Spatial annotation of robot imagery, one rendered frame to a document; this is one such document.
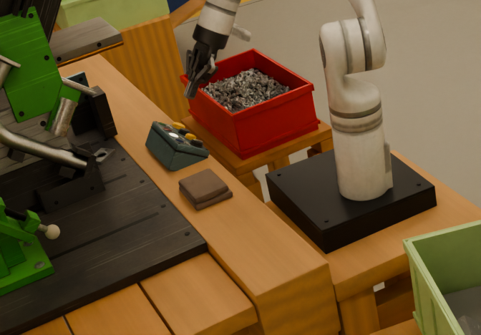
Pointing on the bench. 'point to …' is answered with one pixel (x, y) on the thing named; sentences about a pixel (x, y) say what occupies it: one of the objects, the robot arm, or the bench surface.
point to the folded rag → (204, 189)
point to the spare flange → (104, 154)
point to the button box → (173, 147)
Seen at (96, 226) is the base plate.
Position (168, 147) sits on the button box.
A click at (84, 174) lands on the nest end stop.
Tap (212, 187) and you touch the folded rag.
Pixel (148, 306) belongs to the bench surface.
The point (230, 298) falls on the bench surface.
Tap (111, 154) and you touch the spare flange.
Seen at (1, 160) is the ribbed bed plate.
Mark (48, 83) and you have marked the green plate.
